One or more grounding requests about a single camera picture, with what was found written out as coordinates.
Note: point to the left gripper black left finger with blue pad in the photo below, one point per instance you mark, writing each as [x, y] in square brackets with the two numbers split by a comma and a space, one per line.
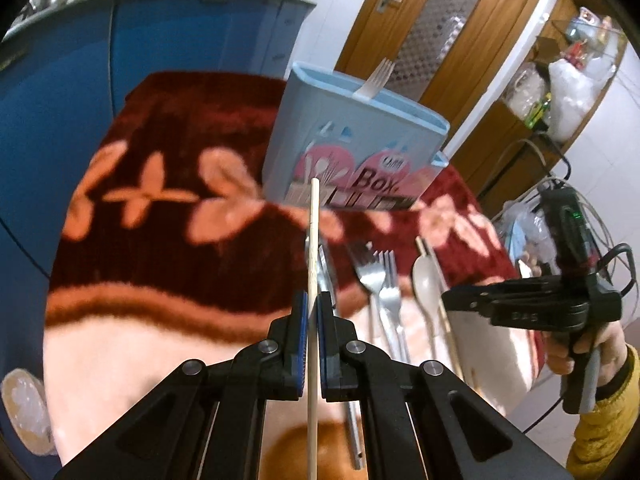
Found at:
[203, 421]

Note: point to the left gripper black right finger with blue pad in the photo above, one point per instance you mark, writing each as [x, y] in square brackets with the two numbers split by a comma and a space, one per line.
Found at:
[421, 421]

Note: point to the wooden chopstick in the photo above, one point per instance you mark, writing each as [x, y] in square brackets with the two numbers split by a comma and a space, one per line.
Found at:
[444, 327]
[312, 346]

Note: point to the beige plastic fork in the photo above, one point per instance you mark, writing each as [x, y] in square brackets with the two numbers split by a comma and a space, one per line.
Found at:
[376, 81]

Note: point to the steel spoon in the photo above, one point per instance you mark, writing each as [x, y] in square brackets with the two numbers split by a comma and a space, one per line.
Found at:
[330, 355]

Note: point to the yellow sleeve forearm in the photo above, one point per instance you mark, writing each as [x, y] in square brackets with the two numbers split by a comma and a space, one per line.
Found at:
[601, 433]

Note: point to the blue lower kitchen cabinets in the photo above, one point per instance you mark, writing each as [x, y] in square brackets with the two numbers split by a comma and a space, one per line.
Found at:
[66, 75]

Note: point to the right hand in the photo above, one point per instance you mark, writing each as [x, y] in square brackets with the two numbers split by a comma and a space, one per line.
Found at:
[608, 338]

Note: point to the steel fork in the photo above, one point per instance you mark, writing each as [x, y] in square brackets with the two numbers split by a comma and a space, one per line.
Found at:
[389, 305]
[371, 276]

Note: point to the beige plastic spoon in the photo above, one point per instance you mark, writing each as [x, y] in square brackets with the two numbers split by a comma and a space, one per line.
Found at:
[426, 290]

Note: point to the wooden corner shelf unit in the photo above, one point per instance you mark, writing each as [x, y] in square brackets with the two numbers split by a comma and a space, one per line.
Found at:
[502, 158]

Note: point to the red floral blanket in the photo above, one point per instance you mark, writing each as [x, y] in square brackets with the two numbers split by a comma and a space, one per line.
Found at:
[169, 252]

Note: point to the round plastic lid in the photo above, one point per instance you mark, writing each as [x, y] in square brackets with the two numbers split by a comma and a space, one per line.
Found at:
[23, 398]

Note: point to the green bottle on shelf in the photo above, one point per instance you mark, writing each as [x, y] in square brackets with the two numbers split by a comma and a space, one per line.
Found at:
[536, 113]

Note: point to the white plastic bag on shelf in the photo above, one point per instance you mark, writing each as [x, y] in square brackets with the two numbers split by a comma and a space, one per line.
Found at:
[573, 96]

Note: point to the light blue utensil holder box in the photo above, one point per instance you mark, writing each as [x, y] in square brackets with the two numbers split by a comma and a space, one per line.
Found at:
[379, 154]

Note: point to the wooden door with glass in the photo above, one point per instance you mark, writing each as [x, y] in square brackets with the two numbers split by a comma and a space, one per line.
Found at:
[431, 41]

